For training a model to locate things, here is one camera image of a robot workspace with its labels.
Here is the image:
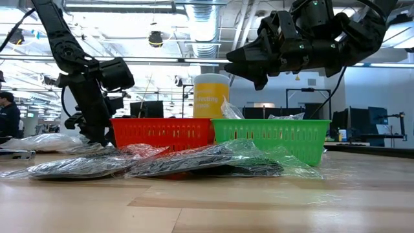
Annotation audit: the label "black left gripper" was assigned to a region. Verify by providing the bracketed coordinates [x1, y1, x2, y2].
[63, 72, 125, 147]

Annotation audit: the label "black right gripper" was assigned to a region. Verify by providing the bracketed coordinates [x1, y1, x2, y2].
[224, 9, 347, 91]

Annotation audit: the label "clear crinkled plastic bag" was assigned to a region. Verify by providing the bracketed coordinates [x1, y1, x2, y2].
[221, 96, 246, 120]

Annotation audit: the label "bagged white cotton balls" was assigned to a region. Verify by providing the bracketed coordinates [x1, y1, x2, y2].
[0, 133, 85, 153]

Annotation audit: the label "bagged white cotton pads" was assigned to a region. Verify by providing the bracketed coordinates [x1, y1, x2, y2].
[267, 112, 306, 121]

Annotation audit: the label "white building pillar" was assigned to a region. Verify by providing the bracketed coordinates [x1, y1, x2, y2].
[60, 64, 85, 139]

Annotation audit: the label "yellow disinfecting wipes canister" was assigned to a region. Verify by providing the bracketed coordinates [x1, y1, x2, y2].
[193, 73, 231, 119]

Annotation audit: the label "black computer monitor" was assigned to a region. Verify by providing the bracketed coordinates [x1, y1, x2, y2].
[129, 100, 164, 119]

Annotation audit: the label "red plastic slotted basket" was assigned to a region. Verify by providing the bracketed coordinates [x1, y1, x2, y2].
[109, 117, 215, 153]

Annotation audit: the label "green plastic slotted basket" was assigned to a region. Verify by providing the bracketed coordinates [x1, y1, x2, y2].
[212, 118, 332, 167]

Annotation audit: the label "person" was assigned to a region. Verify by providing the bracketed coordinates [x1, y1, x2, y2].
[0, 91, 21, 139]

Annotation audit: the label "black ceiling device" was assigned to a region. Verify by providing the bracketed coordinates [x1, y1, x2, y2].
[147, 30, 164, 49]
[6, 28, 26, 45]

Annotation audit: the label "silver ribbed ventilation duct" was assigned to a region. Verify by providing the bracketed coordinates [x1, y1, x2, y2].
[186, 0, 223, 59]

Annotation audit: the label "black metal frame stand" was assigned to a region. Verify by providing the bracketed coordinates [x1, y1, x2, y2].
[285, 87, 332, 119]

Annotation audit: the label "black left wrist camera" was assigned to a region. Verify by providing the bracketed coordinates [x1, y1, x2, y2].
[98, 57, 136, 92]

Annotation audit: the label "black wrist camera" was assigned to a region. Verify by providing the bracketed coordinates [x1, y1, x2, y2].
[98, 57, 136, 92]
[290, 0, 336, 34]

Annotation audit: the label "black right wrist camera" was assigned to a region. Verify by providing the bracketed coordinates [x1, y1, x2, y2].
[290, 0, 336, 34]

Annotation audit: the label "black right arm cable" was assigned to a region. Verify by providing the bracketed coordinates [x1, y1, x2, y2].
[309, 64, 349, 119]

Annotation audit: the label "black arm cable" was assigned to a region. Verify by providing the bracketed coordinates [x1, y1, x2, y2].
[0, 8, 36, 53]
[309, 64, 349, 119]

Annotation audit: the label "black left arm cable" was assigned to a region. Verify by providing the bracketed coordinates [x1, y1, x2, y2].
[0, 8, 36, 53]

